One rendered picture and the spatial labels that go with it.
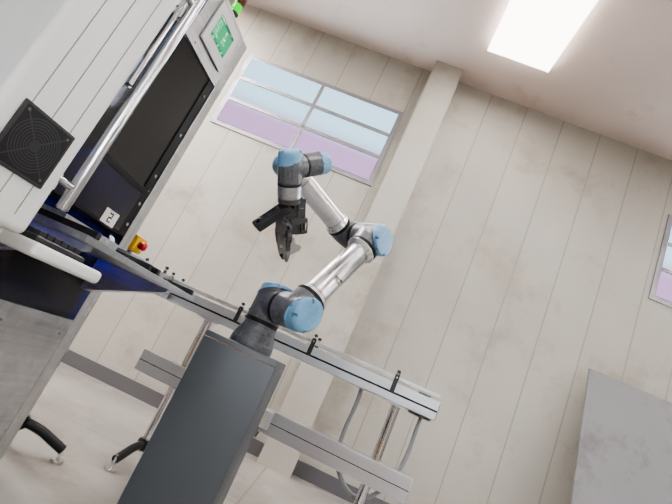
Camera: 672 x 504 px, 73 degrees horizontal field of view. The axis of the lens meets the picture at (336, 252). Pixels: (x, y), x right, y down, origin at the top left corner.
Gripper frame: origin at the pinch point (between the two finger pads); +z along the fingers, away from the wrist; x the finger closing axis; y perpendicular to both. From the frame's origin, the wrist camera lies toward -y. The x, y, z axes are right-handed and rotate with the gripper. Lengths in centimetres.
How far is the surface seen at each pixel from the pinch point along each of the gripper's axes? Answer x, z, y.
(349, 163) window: 258, 36, 202
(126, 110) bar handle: -16, -49, -45
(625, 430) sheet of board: -18, 202, 300
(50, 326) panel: 55, 38, -70
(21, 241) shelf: -24, -26, -67
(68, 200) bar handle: -22, -32, -58
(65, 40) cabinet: -26, -62, -55
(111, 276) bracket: 57, 23, -47
